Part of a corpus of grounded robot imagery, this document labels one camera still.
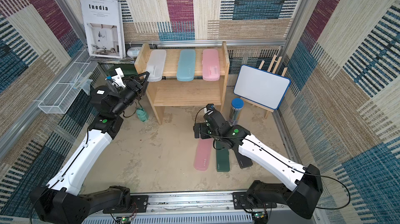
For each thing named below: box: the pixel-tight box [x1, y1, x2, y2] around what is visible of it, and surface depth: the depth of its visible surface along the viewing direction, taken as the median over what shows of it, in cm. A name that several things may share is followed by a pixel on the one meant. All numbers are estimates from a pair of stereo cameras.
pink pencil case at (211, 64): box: [202, 48, 221, 81], surface depth 70 cm
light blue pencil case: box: [176, 48, 196, 82], surface depth 73 cm
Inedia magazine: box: [80, 0, 127, 59], surface depth 79 cm
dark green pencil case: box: [215, 140, 231, 173], surface depth 88 cm
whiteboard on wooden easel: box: [233, 54, 292, 119], surface depth 96 cm
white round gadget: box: [126, 46, 142, 58], surface depth 89 cm
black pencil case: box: [233, 148, 254, 169], surface depth 85 cm
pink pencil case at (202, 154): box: [193, 138, 214, 172], surface depth 89 cm
